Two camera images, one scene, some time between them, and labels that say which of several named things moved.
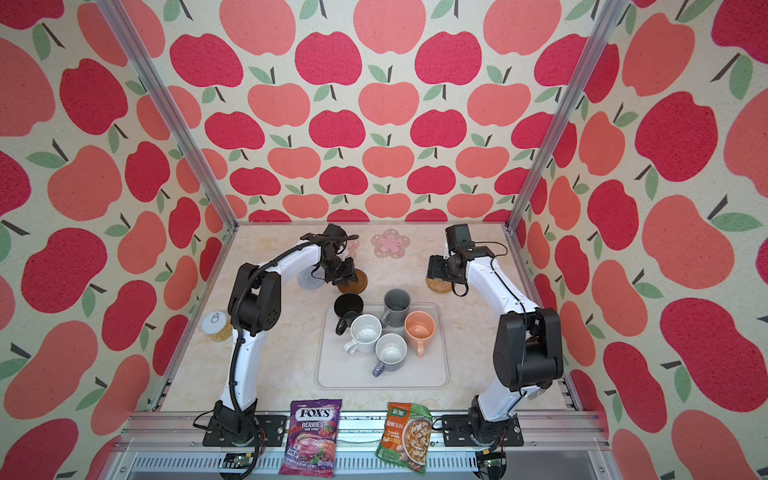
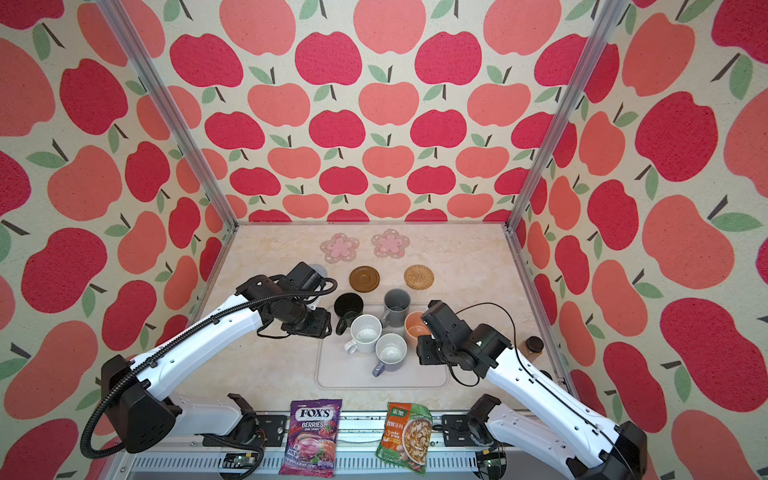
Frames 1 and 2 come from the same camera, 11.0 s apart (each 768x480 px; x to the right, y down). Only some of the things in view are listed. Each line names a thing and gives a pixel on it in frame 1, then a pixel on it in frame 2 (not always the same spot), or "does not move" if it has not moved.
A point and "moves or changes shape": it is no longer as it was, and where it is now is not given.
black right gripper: x=434 y=268 → x=423 y=356
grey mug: x=396 y=307 does not move
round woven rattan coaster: x=438 y=285 → x=418 y=277
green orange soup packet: x=406 y=435 does not move
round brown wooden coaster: x=354 y=287 moves or changes shape
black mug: x=347 y=306 does not move
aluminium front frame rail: x=171 y=446 does not move
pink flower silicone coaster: x=390 y=244 does not move
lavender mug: x=391 y=351 does not move
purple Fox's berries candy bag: x=312 y=437 does not move
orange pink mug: x=419 y=329 does not move
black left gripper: x=349 y=274 → x=321 y=327
